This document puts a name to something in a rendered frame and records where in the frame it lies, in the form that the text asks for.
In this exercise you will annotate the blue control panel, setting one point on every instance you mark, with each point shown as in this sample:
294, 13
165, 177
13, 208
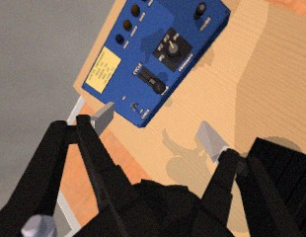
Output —
159, 42

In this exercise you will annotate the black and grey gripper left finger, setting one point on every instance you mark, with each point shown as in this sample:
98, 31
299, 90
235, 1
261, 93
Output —
29, 210

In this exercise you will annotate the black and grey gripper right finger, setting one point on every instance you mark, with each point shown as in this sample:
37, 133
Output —
266, 213

